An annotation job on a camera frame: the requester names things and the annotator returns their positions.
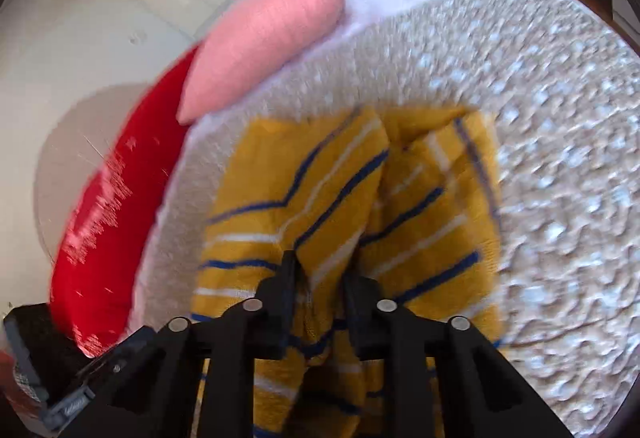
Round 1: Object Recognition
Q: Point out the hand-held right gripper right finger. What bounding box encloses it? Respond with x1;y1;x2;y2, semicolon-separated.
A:
342;274;576;438

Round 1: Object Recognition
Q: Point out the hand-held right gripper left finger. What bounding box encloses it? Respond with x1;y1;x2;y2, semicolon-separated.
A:
159;250;303;438

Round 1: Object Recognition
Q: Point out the grey patterned blanket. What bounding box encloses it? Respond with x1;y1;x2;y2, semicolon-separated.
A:
132;0;640;436

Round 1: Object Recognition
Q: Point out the pink ribbed pillow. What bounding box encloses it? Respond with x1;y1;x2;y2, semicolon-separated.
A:
176;0;347;126

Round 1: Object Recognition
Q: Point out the red floral pillow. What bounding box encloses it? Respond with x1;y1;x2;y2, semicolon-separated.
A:
47;45;201;359

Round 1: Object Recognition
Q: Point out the yellow striped sweater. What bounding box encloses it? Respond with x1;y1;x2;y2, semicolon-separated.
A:
190;104;505;438

